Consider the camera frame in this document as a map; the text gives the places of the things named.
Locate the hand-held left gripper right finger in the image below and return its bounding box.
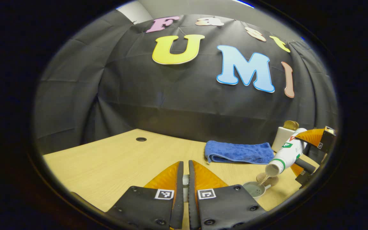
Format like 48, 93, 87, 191
188, 160, 267, 230

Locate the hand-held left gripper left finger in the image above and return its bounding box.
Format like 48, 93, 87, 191
106, 161, 184, 230

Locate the white plastic water bottle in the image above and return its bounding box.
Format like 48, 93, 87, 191
265, 128, 308, 177

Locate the round woven coaster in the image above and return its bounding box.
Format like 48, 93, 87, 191
256, 172, 280, 187

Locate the white toaster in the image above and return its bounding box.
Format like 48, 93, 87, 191
271, 126, 299, 153

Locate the blue towel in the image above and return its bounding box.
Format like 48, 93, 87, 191
204, 140, 275, 165

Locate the black backdrop cloth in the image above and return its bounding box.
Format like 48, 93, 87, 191
34, 13, 339, 154

